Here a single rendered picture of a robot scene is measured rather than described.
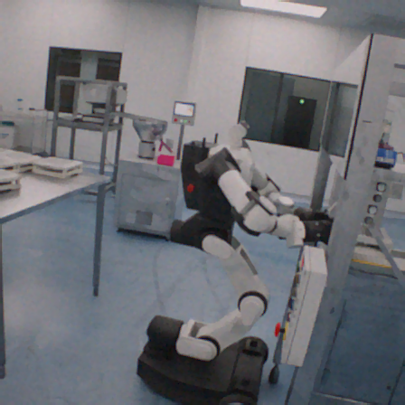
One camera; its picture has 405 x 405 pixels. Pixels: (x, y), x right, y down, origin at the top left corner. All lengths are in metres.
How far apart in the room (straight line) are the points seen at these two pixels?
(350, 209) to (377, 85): 0.30
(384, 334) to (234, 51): 5.41
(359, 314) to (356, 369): 0.30
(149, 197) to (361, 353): 2.66
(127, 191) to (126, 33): 3.55
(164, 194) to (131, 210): 0.38
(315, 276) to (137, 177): 3.24
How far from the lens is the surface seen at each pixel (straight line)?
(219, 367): 2.21
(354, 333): 2.01
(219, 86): 6.68
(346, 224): 1.03
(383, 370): 2.15
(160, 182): 4.00
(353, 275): 1.82
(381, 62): 1.01
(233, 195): 1.48
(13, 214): 1.97
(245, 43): 6.72
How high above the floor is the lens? 1.50
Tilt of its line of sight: 15 degrees down
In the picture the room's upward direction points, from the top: 8 degrees clockwise
